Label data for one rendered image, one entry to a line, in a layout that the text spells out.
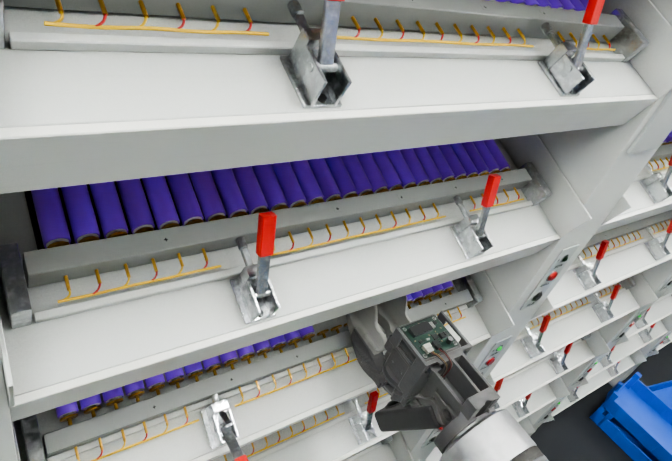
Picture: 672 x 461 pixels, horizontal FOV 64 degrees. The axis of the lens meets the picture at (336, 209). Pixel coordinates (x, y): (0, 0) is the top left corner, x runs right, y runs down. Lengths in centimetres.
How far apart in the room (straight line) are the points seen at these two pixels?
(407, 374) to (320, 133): 33
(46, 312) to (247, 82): 21
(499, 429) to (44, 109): 47
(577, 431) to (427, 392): 166
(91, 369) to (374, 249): 27
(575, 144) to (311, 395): 43
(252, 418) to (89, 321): 26
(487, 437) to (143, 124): 43
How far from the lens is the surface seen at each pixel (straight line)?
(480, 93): 44
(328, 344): 66
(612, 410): 227
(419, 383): 60
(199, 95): 30
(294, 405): 65
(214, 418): 60
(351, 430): 89
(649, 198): 96
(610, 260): 116
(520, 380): 140
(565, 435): 221
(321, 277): 49
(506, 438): 57
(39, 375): 42
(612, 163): 69
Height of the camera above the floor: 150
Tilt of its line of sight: 36 degrees down
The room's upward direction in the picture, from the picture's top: 19 degrees clockwise
